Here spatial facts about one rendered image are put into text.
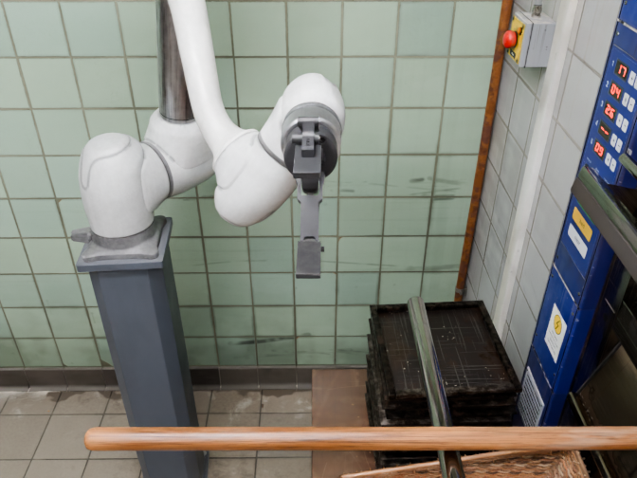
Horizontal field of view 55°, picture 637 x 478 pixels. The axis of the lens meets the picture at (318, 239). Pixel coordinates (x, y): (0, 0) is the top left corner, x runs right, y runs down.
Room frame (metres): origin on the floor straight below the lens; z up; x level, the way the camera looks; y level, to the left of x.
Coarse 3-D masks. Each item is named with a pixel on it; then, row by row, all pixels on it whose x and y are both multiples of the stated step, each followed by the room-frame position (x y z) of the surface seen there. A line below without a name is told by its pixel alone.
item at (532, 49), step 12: (516, 12) 1.47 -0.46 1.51; (528, 12) 1.47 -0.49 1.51; (516, 24) 1.44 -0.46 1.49; (528, 24) 1.38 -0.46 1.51; (540, 24) 1.38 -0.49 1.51; (552, 24) 1.38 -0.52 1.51; (528, 36) 1.38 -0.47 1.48; (540, 36) 1.38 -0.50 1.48; (552, 36) 1.38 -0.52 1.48; (516, 48) 1.41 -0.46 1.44; (528, 48) 1.38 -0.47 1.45; (540, 48) 1.38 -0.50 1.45; (516, 60) 1.39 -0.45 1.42; (528, 60) 1.38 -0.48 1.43; (540, 60) 1.38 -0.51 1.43
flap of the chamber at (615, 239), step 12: (576, 180) 0.82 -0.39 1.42; (576, 192) 0.80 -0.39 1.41; (588, 192) 0.78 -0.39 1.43; (624, 192) 0.80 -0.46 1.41; (636, 192) 0.81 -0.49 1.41; (588, 204) 0.76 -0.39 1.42; (624, 204) 0.76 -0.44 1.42; (636, 204) 0.77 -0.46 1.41; (600, 216) 0.72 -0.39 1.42; (600, 228) 0.71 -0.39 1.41; (612, 228) 0.68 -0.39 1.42; (612, 240) 0.67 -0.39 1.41; (624, 240) 0.65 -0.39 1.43; (624, 252) 0.64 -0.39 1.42; (624, 264) 0.63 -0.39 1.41; (636, 264) 0.61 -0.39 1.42; (636, 276) 0.60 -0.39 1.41
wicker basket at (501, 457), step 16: (416, 464) 0.79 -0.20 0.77; (432, 464) 0.78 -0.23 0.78; (464, 464) 0.78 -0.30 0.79; (480, 464) 0.78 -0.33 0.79; (496, 464) 0.78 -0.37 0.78; (512, 464) 0.78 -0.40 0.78; (528, 464) 0.78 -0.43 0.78; (544, 464) 0.78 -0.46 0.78; (560, 464) 0.77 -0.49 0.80; (576, 464) 0.74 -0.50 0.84
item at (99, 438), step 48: (96, 432) 0.52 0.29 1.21; (144, 432) 0.52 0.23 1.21; (192, 432) 0.52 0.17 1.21; (240, 432) 0.52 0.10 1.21; (288, 432) 0.52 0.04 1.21; (336, 432) 0.52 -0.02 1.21; (384, 432) 0.52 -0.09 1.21; (432, 432) 0.52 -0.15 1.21; (480, 432) 0.52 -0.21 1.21; (528, 432) 0.52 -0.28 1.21; (576, 432) 0.52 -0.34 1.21; (624, 432) 0.52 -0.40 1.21
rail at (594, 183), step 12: (588, 168) 0.81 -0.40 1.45; (588, 180) 0.79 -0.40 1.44; (600, 180) 0.78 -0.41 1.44; (600, 192) 0.75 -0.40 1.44; (612, 192) 0.75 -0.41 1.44; (600, 204) 0.73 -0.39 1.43; (612, 204) 0.71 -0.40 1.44; (612, 216) 0.70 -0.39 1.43; (624, 216) 0.68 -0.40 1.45; (624, 228) 0.66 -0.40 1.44; (636, 228) 0.65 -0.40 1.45; (636, 240) 0.63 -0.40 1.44; (636, 252) 0.62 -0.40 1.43
